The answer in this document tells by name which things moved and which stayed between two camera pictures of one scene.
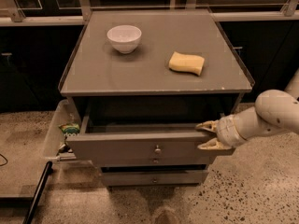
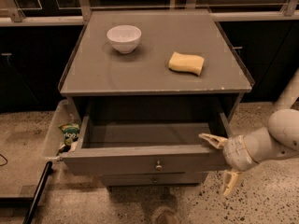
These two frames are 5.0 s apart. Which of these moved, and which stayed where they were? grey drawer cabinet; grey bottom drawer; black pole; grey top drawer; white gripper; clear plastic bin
Moved: white gripper; grey top drawer
Stayed: black pole; clear plastic bin; grey bottom drawer; grey drawer cabinet
